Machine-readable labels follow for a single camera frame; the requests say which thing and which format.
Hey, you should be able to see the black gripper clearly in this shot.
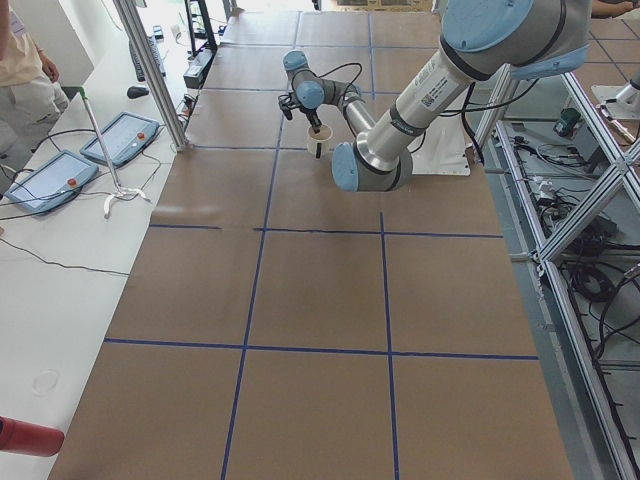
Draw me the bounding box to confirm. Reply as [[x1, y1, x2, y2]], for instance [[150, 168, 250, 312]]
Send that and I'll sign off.
[[299, 106, 321, 133]]

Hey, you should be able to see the white smiley mug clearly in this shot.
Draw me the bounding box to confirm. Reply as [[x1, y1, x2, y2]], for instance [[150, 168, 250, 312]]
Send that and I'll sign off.
[[306, 125, 333, 159]]

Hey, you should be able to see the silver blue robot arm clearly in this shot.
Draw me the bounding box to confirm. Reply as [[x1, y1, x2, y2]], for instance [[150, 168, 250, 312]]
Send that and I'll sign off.
[[279, 0, 592, 192]]

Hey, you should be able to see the black computer mouse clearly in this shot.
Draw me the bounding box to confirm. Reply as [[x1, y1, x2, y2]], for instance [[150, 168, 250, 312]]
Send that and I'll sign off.
[[126, 86, 149, 99]]

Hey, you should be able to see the blue teach pendant far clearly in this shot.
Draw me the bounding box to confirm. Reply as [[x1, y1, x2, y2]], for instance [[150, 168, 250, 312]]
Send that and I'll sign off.
[[101, 112, 160, 168]]

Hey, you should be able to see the blue teach pendant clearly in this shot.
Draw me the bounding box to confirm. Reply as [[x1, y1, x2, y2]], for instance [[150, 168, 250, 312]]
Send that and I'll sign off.
[[101, 112, 160, 168], [5, 150, 98, 214]]

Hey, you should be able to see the white stand with green tip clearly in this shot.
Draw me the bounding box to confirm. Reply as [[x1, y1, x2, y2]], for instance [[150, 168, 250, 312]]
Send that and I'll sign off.
[[79, 87, 150, 220]]

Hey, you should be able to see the blue teach pendant near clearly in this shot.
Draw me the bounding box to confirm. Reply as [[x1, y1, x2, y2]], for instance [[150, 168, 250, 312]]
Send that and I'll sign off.
[[5, 150, 98, 214]]

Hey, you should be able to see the person in beige clothes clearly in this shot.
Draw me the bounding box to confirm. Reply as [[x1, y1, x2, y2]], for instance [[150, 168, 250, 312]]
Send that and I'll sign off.
[[1, 1, 69, 151]]

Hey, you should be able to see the red bottle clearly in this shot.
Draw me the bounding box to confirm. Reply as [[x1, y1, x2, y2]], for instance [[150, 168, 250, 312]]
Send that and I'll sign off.
[[1, 417, 65, 457]]

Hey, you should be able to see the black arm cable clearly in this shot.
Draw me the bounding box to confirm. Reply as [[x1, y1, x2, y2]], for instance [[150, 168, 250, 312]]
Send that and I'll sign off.
[[314, 61, 364, 96]]

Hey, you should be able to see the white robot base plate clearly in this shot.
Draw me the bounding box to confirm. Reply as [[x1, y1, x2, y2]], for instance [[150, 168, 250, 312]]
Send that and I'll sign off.
[[409, 117, 471, 176]]

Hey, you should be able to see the aluminium frame post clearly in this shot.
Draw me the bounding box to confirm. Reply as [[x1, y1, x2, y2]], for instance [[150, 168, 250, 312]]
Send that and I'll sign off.
[[113, 0, 188, 152]]

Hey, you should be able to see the aluminium frame rail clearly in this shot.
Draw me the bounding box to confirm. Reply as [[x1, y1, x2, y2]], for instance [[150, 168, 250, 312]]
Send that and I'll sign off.
[[477, 66, 639, 479]]

